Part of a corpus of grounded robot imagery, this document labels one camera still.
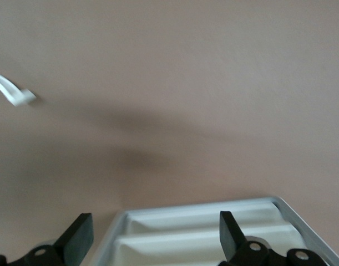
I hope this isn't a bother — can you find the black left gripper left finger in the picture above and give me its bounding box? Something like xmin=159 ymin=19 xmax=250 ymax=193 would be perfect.
xmin=0 ymin=212 xmax=94 ymax=266

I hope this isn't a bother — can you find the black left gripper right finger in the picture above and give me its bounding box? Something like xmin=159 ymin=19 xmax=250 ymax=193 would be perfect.
xmin=219 ymin=211 xmax=333 ymax=266

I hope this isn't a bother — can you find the white curved plastic strip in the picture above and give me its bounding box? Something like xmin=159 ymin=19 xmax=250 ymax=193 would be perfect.
xmin=0 ymin=70 xmax=37 ymax=107

